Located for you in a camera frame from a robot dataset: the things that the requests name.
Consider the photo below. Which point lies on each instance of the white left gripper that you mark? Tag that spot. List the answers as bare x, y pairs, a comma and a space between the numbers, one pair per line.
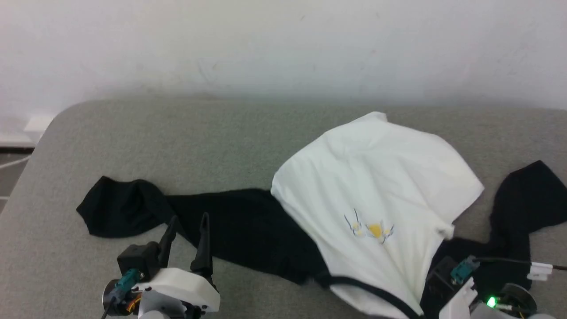
186, 285

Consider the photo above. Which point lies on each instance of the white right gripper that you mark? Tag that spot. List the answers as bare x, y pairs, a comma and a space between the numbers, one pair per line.
458, 308

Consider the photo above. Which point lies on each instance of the white shirt with black sleeves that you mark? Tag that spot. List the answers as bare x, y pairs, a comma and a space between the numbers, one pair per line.
376, 177

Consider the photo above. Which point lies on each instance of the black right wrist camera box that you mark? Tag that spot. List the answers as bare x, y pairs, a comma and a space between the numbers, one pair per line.
440, 281

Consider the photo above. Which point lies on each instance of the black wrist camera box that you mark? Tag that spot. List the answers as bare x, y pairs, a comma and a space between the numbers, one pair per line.
440, 281
137, 259

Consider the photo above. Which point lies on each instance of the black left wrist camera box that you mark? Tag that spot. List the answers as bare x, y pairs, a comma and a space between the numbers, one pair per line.
137, 259

